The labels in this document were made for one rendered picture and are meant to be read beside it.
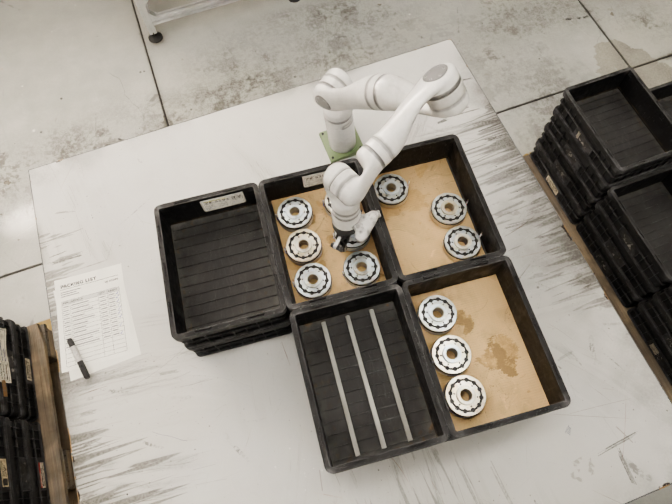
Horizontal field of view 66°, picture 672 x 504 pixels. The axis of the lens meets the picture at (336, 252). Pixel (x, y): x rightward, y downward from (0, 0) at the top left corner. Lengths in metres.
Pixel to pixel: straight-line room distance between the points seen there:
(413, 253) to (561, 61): 1.93
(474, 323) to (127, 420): 1.00
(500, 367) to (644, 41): 2.41
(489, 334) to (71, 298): 1.25
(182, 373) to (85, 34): 2.39
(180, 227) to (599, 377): 1.28
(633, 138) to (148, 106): 2.30
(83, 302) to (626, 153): 2.00
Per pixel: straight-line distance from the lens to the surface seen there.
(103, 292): 1.77
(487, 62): 3.10
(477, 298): 1.49
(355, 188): 1.15
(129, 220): 1.84
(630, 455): 1.68
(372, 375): 1.40
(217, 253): 1.55
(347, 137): 1.73
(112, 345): 1.70
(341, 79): 1.55
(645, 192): 2.39
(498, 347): 1.47
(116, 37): 3.44
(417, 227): 1.54
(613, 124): 2.37
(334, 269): 1.48
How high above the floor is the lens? 2.21
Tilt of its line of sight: 67 degrees down
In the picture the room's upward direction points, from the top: 5 degrees counter-clockwise
